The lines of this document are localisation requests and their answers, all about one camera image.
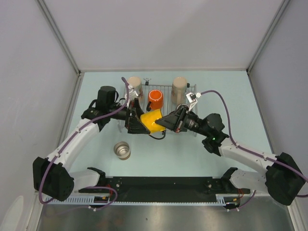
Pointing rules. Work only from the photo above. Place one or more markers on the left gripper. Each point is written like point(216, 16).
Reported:
point(134, 124)

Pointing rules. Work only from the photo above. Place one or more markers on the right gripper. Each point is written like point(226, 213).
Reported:
point(171, 121)

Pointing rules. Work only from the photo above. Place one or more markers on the yellow mug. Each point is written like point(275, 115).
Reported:
point(149, 120)

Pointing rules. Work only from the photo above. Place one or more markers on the orange mug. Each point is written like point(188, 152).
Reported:
point(155, 100)

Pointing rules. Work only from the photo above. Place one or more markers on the beige patterned mug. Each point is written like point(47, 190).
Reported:
point(179, 87)

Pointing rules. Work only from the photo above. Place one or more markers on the stainless steel cup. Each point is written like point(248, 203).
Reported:
point(122, 150)

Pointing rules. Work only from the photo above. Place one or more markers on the beige floral mug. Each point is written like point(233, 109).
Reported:
point(135, 82)

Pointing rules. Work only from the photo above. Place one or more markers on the dark grey mug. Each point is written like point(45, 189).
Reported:
point(182, 105)

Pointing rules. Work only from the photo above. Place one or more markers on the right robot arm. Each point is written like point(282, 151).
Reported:
point(278, 175)

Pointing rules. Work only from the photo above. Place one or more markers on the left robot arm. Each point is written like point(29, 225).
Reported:
point(99, 113)

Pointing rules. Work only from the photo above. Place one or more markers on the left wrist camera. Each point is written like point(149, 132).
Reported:
point(132, 92)

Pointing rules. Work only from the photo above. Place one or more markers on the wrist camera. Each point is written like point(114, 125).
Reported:
point(132, 92)
point(192, 99)

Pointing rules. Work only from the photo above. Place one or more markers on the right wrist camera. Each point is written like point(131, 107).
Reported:
point(192, 99)

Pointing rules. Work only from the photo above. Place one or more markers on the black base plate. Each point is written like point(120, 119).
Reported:
point(156, 190)

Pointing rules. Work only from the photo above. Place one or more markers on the slotted cable duct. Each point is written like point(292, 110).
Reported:
point(104, 199)

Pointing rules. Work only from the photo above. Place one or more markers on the aluminium frame rail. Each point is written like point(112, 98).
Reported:
point(60, 186)

